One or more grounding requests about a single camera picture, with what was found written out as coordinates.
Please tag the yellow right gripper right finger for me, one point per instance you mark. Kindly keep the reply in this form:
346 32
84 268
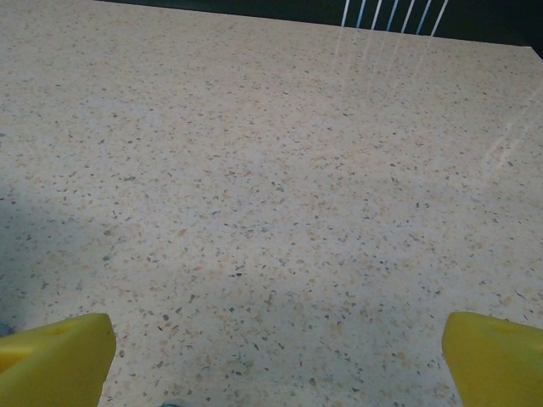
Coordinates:
500 364

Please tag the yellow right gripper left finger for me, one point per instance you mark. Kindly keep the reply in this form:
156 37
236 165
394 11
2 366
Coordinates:
51 364

